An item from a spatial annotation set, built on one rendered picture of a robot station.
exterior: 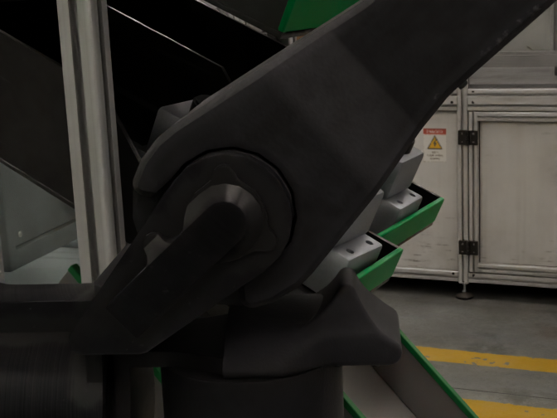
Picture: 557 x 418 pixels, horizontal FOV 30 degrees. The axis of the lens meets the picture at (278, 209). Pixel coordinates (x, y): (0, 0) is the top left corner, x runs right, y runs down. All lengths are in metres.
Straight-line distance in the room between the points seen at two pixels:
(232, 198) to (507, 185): 4.14
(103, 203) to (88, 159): 0.03
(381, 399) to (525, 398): 2.72
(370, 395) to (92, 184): 0.36
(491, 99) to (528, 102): 0.15
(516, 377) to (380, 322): 3.40
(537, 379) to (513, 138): 1.12
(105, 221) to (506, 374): 3.23
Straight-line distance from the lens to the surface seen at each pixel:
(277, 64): 0.28
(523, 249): 4.45
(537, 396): 3.58
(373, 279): 0.62
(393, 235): 0.71
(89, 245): 0.57
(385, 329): 0.31
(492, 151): 4.39
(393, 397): 0.85
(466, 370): 3.77
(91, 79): 0.55
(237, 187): 0.27
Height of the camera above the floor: 1.38
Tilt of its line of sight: 12 degrees down
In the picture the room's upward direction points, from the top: 3 degrees counter-clockwise
